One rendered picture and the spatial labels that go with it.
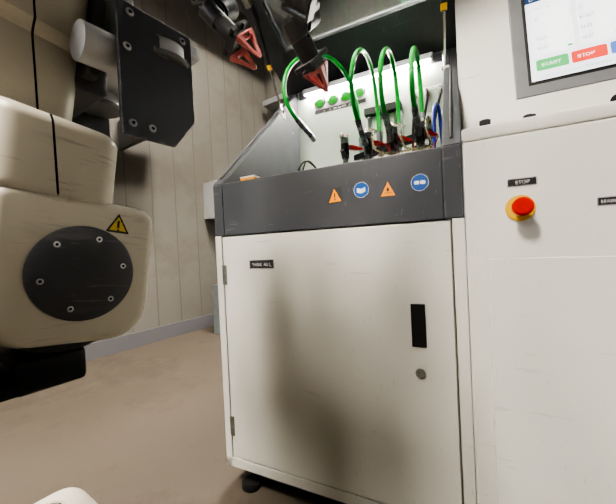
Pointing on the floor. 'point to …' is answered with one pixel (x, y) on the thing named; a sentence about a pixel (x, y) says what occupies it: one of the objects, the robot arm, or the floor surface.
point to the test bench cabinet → (457, 381)
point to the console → (552, 283)
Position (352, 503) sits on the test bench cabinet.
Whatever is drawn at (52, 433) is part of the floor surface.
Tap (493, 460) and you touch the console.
